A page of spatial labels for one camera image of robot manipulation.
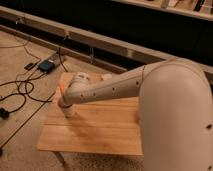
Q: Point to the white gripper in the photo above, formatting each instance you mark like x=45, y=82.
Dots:
x=79, y=80

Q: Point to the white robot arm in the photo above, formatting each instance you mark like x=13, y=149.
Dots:
x=175, y=110

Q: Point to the white sponge block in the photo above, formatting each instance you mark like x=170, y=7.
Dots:
x=106, y=77

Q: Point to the blue electronics box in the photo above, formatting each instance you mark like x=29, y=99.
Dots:
x=46, y=66

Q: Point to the small black adapter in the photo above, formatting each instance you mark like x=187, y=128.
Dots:
x=30, y=66

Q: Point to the wooden table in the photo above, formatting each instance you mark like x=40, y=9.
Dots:
x=103, y=127

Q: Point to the black plug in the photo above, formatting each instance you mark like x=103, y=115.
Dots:
x=4, y=113

